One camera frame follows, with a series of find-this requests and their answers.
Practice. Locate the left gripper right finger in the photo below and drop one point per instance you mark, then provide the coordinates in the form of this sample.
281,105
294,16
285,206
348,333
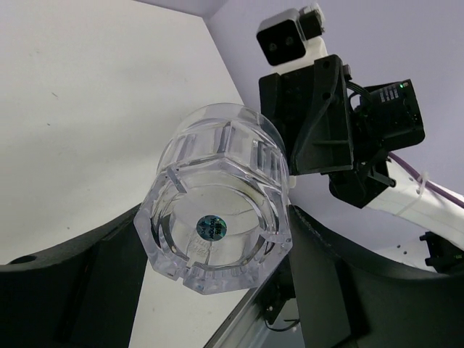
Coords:
349,296

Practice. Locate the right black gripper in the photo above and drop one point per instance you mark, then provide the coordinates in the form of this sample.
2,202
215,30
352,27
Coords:
334,127

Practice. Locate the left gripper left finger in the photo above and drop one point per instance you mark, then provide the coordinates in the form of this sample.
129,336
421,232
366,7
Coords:
81,293

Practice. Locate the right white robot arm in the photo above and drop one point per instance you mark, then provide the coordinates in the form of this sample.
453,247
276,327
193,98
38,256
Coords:
438,210

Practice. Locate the aluminium mounting rail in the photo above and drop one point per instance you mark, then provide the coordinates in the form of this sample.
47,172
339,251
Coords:
250,322

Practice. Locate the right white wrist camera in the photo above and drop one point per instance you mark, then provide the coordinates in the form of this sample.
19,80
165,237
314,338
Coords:
293,39

